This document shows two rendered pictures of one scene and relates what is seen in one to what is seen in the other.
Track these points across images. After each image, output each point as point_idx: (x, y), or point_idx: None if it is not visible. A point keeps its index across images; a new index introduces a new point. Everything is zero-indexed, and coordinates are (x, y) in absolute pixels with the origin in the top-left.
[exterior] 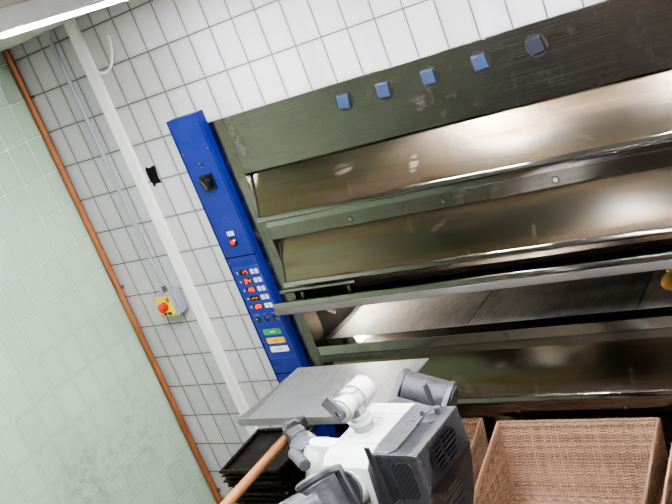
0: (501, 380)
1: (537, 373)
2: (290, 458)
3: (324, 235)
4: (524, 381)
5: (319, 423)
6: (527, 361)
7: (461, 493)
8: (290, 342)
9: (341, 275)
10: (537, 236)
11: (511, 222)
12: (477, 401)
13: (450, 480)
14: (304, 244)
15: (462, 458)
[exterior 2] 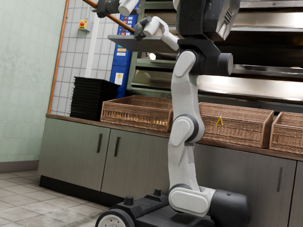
0: (211, 85)
1: (227, 85)
2: (141, 20)
3: (167, 12)
4: (221, 87)
5: (147, 38)
6: (225, 80)
7: (228, 22)
8: (127, 52)
9: None
10: (256, 24)
11: (248, 18)
12: (197, 90)
13: (231, 6)
14: (156, 14)
15: (236, 8)
